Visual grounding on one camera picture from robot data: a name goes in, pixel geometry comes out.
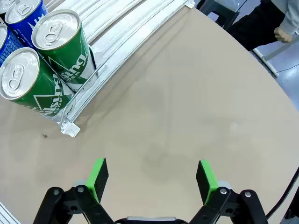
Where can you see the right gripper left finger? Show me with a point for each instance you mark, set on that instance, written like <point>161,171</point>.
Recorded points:
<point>93,182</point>

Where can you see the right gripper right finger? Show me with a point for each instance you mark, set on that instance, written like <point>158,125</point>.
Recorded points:
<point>210,182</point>

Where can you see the person's left forearm grey sleeve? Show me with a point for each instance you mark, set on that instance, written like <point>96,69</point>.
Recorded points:
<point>290,16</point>

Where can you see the person's left hand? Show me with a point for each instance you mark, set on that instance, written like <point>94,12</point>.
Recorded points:
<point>283,35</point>

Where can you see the green Chilsung cider can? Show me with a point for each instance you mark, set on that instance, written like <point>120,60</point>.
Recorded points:
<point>70,58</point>
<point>46,93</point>

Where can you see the large white office table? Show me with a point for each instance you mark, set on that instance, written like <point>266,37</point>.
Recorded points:
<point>264,61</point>

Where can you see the blue Pocari Sweat can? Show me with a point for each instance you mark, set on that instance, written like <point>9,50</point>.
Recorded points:
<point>17,26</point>
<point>11,44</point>

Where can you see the person's black trousers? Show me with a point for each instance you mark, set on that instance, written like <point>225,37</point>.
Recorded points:
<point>254,28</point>

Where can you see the dark grey plastic stool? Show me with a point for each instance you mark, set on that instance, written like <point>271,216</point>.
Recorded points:
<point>217,10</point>

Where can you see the white slatted base frame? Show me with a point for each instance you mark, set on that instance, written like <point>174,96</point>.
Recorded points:
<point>5,215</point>

